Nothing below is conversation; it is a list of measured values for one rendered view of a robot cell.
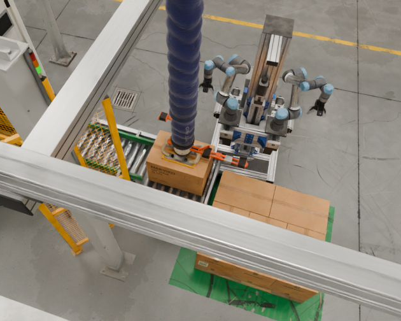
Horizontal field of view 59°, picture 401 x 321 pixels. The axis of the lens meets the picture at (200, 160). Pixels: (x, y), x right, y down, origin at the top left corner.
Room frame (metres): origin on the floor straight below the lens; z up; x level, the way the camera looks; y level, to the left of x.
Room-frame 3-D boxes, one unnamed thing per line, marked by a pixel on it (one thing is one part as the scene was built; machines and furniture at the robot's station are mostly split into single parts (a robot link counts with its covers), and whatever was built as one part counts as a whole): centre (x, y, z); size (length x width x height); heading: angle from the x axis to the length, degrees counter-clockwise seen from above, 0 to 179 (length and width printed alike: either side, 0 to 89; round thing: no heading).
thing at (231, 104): (2.36, -0.26, 1.20); 0.13 x 0.12 x 0.14; 52
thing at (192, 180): (1.89, 0.20, 0.75); 0.60 x 0.40 x 0.40; 77
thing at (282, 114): (2.29, -0.76, 1.20); 0.13 x 0.12 x 0.14; 112
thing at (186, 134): (1.91, 0.19, 1.68); 0.22 x 0.22 x 1.04
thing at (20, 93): (0.98, 0.79, 1.50); 0.30 x 0.30 x 3.00; 77
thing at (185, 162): (1.81, 0.21, 0.97); 0.34 x 0.10 x 0.05; 76
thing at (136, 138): (2.40, 1.27, 0.60); 1.60 x 0.10 x 0.09; 77
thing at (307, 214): (1.37, -0.74, 0.34); 1.20 x 1.00 x 0.40; 77
